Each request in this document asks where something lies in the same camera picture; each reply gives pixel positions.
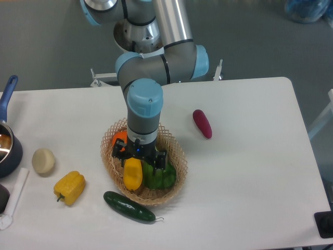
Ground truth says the beige round potato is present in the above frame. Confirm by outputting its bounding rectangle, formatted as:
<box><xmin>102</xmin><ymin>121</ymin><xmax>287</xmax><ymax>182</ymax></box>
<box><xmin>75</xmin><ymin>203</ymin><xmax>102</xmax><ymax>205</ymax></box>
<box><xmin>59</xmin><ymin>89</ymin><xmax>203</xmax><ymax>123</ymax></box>
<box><xmin>32</xmin><ymin>148</ymin><xmax>55</xmax><ymax>177</ymax></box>

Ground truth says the orange tangerine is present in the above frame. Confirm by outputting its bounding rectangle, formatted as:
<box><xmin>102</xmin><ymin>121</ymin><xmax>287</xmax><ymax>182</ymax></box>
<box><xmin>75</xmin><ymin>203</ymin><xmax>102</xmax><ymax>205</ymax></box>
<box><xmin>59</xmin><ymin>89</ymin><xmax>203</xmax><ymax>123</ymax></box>
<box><xmin>112</xmin><ymin>131</ymin><xmax>129</xmax><ymax>152</ymax></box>

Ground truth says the white spatula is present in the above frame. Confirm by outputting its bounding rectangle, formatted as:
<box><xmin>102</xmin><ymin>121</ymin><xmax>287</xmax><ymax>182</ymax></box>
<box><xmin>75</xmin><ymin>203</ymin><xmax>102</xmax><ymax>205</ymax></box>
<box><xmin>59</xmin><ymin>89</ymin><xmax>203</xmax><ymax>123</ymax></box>
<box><xmin>1</xmin><ymin>168</ymin><xmax>29</xmax><ymax>231</ymax></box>

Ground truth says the green bok choy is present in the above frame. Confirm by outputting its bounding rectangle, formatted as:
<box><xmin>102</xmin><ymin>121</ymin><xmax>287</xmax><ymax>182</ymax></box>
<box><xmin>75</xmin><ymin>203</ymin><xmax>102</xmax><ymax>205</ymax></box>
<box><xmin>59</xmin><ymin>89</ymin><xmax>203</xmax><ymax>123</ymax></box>
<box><xmin>142</xmin><ymin>156</ymin><xmax>176</xmax><ymax>190</ymax></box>

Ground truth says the blue plastic bag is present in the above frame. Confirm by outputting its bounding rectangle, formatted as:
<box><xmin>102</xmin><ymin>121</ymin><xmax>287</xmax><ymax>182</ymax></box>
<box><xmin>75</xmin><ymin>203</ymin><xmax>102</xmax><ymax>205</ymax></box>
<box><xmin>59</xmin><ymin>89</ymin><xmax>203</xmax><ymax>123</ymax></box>
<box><xmin>284</xmin><ymin>0</ymin><xmax>332</xmax><ymax>24</ymax></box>

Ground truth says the yellow bell pepper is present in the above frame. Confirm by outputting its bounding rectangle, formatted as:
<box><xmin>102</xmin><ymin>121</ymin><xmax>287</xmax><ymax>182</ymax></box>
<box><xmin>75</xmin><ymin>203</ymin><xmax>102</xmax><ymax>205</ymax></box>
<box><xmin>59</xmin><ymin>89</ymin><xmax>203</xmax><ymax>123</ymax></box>
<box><xmin>54</xmin><ymin>171</ymin><xmax>86</xmax><ymax>206</ymax></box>

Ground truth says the black device at table edge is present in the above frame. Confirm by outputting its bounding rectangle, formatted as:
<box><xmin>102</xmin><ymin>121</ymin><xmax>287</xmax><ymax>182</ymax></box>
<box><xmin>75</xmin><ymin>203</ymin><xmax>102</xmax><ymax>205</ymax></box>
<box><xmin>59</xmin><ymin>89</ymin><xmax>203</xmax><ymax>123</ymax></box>
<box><xmin>314</xmin><ymin>211</ymin><xmax>332</xmax><ymax>239</ymax></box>

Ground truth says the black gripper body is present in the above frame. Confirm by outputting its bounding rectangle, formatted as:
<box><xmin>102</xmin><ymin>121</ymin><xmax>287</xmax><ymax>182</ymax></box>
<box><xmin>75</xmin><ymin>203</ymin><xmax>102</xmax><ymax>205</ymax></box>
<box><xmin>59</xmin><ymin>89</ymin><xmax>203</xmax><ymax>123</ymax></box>
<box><xmin>125</xmin><ymin>139</ymin><xmax>157</xmax><ymax>164</ymax></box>

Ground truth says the dark green cucumber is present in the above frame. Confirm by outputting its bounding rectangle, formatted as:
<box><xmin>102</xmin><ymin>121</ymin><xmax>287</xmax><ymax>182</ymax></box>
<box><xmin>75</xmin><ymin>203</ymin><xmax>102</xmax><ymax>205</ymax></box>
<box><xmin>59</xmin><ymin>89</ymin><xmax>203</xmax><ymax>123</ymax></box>
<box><xmin>103</xmin><ymin>191</ymin><xmax>163</xmax><ymax>223</ymax></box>

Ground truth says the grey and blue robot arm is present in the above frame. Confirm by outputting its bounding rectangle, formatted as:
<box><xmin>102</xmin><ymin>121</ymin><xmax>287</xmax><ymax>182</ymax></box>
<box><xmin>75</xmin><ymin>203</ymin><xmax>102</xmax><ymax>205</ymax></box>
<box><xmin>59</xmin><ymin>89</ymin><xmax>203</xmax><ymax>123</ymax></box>
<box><xmin>81</xmin><ymin>1</ymin><xmax>209</xmax><ymax>170</ymax></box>

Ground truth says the dark round object left edge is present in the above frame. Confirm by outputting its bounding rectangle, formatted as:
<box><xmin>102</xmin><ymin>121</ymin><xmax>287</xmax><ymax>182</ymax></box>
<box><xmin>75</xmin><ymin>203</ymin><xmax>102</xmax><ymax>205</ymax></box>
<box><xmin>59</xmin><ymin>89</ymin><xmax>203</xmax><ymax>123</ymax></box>
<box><xmin>0</xmin><ymin>184</ymin><xmax>10</xmax><ymax>214</ymax></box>

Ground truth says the purple sweet potato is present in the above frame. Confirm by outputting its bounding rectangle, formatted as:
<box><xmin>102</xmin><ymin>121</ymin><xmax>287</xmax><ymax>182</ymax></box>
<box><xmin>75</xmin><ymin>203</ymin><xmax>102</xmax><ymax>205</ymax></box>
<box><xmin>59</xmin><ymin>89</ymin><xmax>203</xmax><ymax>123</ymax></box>
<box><xmin>193</xmin><ymin>109</ymin><xmax>212</xmax><ymax>139</ymax></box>

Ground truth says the white frame right edge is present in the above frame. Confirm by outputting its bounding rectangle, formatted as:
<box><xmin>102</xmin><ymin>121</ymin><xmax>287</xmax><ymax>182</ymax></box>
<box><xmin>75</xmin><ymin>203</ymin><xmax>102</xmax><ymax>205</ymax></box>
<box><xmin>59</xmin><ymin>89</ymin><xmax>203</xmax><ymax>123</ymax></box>
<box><xmin>308</xmin><ymin>89</ymin><xmax>332</xmax><ymax>140</ymax></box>

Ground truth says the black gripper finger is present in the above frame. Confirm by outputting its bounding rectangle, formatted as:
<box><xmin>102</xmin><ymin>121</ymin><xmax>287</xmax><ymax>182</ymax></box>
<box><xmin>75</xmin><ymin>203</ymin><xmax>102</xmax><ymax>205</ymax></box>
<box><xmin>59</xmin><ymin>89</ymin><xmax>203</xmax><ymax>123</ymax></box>
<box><xmin>152</xmin><ymin>150</ymin><xmax>167</xmax><ymax>176</ymax></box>
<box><xmin>112</xmin><ymin>139</ymin><xmax>127</xmax><ymax>167</ymax></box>

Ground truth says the dark blue saucepan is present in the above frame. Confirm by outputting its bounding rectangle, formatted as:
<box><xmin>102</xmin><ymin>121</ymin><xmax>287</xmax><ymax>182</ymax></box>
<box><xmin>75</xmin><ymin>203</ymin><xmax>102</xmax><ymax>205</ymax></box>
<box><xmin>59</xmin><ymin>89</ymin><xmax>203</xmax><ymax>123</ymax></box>
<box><xmin>1</xmin><ymin>75</ymin><xmax>23</xmax><ymax>178</ymax></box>

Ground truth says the woven wicker basket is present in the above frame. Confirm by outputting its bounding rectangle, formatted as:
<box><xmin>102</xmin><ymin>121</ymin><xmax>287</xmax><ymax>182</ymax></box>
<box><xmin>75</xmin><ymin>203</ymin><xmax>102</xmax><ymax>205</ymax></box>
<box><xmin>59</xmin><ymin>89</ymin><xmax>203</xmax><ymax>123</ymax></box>
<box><xmin>101</xmin><ymin>118</ymin><xmax>188</xmax><ymax>206</ymax></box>

